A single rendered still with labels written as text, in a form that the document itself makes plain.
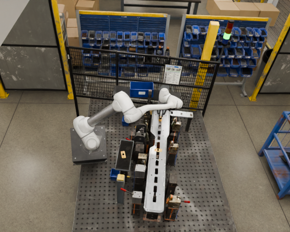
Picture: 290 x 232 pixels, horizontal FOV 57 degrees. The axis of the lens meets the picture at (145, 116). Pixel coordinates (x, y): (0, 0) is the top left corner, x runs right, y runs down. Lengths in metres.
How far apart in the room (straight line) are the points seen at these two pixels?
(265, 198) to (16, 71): 4.35
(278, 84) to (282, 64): 0.47
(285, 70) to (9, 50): 4.71
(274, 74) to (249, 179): 2.09
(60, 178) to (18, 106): 1.77
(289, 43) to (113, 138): 3.31
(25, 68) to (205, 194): 3.49
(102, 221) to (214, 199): 1.20
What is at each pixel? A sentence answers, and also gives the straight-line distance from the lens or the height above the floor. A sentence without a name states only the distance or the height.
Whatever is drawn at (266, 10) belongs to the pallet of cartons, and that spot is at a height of 1.35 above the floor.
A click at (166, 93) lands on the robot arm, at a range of 2.91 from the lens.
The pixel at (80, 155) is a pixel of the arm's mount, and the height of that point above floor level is 0.82.
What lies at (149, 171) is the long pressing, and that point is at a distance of 2.77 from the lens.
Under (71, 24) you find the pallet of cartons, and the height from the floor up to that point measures 0.74.
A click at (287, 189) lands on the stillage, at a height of 0.28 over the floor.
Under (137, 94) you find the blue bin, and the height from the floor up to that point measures 1.08.
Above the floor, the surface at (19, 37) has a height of 1.19.
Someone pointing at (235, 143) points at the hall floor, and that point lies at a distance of 4.66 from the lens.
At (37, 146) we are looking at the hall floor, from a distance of 4.42.
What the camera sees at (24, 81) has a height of 0.34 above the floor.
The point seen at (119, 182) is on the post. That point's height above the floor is 1.12.
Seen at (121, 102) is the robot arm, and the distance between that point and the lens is 2.51.
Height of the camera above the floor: 3.29
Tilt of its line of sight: 44 degrees down
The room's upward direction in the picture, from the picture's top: 5 degrees clockwise
